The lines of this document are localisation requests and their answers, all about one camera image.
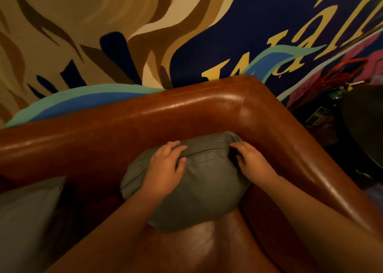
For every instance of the green gas cylinder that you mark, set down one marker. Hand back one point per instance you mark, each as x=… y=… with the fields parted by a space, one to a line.
x=324 y=108

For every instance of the person's right forearm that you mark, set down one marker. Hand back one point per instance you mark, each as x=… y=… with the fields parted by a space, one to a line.
x=326 y=231

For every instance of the person's left forearm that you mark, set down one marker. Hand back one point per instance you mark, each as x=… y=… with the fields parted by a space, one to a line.
x=107 y=236

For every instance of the person's left middle finger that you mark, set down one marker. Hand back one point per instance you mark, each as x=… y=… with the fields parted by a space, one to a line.
x=168 y=147

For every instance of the person's right hand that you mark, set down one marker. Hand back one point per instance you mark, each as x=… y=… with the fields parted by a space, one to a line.
x=255 y=166

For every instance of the brown leather sofa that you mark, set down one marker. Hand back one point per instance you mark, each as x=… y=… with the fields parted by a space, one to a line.
x=191 y=108

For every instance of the light grey cushion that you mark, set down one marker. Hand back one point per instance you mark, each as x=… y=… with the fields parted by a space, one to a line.
x=24 y=222

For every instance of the grey-green cushion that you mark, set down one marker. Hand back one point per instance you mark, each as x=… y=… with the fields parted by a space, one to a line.
x=206 y=189

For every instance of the person's left hand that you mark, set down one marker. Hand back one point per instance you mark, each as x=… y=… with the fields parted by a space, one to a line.
x=161 y=175

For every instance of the dark round table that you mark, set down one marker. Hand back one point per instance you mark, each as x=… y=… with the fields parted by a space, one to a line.
x=363 y=123

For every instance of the person's left thumb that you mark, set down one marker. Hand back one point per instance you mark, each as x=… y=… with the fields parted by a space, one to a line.
x=181 y=167

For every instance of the person's right thumb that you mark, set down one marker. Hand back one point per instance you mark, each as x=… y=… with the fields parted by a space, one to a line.
x=240 y=161

